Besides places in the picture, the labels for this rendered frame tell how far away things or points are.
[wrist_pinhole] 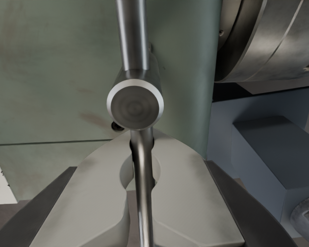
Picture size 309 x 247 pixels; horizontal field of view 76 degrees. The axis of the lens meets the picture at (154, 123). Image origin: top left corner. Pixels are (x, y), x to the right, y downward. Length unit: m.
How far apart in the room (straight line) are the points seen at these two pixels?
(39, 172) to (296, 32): 0.32
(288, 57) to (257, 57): 0.04
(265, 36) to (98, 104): 0.19
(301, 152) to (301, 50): 0.47
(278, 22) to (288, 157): 0.50
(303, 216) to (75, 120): 0.57
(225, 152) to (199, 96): 0.71
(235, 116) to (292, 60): 0.56
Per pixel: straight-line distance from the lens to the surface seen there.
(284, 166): 0.65
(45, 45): 0.21
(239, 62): 0.27
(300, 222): 0.65
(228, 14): 0.28
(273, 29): 0.25
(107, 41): 0.19
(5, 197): 0.33
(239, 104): 0.82
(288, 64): 0.31
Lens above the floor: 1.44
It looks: 63 degrees down
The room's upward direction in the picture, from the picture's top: 177 degrees clockwise
